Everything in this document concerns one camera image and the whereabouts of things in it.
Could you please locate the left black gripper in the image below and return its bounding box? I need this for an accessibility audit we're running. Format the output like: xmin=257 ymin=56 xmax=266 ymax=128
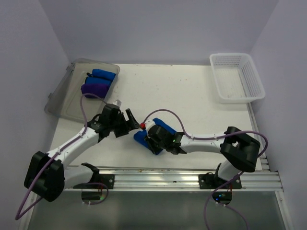
xmin=109 ymin=108 xmax=140 ymax=137

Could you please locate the blue towel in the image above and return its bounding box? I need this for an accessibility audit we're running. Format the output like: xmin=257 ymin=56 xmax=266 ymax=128
xmin=133 ymin=118 xmax=176 ymax=155
xmin=92 ymin=69 xmax=116 ymax=81
xmin=84 ymin=77 xmax=112 ymax=85

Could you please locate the purple towel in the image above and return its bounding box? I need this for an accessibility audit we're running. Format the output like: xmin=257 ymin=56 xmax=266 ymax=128
xmin=81 ymin=83 xmax=109 ymax=99

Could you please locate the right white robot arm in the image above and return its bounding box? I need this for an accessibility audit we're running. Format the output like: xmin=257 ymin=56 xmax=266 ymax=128
xmin=143 ymin=120 xmax=260 ymax=188

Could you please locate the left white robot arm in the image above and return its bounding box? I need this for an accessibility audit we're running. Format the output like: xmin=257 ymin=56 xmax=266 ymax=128
xmin=24 ymin=103 xmax=140 ymax=202

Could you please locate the clear plastic bin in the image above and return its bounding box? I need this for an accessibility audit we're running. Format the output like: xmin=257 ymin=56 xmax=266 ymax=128
xmin=45 ymin=58 xmax=120 ymax=123

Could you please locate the white plastic basket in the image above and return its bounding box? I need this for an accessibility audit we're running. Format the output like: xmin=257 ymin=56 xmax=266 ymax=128
xmin=209 ymin=53 xmax=265 ymax=104

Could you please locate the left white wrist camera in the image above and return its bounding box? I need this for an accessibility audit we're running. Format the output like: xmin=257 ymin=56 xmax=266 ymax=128
xmin=113 ymin=99 xmax=121 ymax=107

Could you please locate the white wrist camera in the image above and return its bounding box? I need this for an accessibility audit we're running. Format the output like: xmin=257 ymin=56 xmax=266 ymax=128
xmin=113 ymin=99 xmax=121 ymax=107
xmin=140 ymin=119 xmax=156 ymax=132

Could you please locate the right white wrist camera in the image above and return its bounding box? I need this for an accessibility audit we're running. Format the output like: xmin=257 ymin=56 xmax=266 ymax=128
xmin=140 ymin=119 xmax=156 ymax=132

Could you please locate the aluminium mounting rail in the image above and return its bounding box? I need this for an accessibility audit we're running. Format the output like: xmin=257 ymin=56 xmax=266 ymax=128
xmin=31 ymin=166 xmax=281 ymax=192

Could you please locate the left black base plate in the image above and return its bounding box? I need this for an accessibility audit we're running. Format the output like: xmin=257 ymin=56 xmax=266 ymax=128
xmin=73 ymin=174 xmax=115 ymax=189

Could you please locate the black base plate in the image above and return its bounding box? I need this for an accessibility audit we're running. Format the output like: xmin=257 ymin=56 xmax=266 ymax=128
xmin=198 ymin=172 xmax=243 ymax=189
xmin=73 ymin=174 xmax=115 ymax=189

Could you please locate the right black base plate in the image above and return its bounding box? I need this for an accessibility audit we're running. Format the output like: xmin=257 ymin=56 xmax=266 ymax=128
xmin=198 ymin=172 xmax=243 ymax=189

